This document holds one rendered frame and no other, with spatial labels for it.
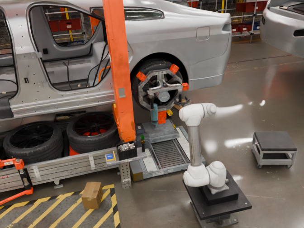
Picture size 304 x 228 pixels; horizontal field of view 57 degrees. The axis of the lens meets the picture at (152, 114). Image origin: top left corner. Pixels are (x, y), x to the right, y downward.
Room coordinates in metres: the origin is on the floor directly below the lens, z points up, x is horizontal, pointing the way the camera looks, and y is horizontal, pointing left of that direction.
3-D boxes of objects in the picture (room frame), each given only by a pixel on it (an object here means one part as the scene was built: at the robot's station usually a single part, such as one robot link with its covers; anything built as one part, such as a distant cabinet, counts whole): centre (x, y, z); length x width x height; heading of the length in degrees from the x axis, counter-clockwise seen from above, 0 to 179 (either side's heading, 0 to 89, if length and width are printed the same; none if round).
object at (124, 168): (2.36, 0.34, 0.21); 0.10 x 0.10 x 0.42; 14
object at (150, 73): (3.07, -0.12, 0.85); 0.54 x 0.07 x 0.54; 104
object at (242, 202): (1.93, -0.58, 0.15); 0.50 x 0.50 x 0.30; 12
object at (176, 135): (3.24, -0.08, 0.13); 0.50 x 0.36 x 0.10; 104
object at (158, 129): (3.24, -0.08, 0.32); 0.40 x 0.30 x 0.28; 104
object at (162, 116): (3.11, -0.11, 0.48); 0.16 x 0.12 x 0.17; 14
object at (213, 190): (1.93, -0.60, 0.41); 0.22 x 0.18 x 0.06; 107
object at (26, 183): (2.29, 1.42, 0.30); 0.09 x 0.05 x 0.50; 104
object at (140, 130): (2.91, 0.16, 0.26); 0.42 x 0.18 x 0.35; 14
